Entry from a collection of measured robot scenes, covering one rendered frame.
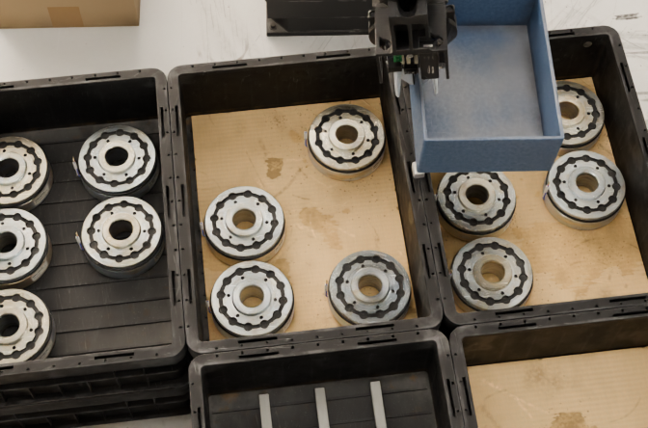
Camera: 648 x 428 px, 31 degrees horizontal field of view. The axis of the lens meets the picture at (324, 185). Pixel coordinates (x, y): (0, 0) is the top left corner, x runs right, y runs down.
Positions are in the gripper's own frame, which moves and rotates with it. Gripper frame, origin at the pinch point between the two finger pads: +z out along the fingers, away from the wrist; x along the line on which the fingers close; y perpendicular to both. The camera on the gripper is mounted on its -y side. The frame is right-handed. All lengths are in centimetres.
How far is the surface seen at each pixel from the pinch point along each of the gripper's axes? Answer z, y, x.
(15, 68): 35, -28, -62
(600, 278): 32.7, 11.6, 21.2
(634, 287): 33.3, 12.9, 25.3
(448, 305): 20.0, 19.7, 2.0
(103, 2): 30, -36, -48
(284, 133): 27.2, -9.4, -19.1
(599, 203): 29.5, 2.6, 21.8
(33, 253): 20, 10, -50
